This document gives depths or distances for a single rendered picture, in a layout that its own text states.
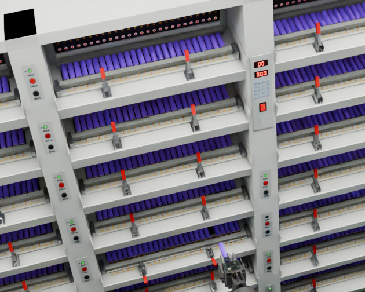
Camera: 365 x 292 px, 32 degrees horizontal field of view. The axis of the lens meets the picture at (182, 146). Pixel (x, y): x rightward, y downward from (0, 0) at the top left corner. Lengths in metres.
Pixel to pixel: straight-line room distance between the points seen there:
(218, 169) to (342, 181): 0.52
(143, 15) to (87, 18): 0.16
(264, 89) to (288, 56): 0.13
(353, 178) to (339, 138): 0.21
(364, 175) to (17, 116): 1.31
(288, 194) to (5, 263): 1.06
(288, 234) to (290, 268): 0.20
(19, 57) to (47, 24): 0.13
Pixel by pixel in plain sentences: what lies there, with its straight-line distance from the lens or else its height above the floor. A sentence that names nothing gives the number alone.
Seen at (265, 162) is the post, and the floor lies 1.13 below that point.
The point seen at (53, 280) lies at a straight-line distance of 2.54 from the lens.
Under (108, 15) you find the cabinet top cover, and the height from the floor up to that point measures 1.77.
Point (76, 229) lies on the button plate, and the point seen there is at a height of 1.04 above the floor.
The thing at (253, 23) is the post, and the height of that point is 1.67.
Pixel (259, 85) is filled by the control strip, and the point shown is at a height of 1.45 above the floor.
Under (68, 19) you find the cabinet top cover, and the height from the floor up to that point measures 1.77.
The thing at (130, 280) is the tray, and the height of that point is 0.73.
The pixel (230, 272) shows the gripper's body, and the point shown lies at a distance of 2.24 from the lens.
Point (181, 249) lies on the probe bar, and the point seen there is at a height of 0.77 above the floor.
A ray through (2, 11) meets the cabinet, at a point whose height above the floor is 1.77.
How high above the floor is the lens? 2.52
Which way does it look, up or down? 35 degrees down
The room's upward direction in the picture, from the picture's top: 7 degrees counter-clockwise
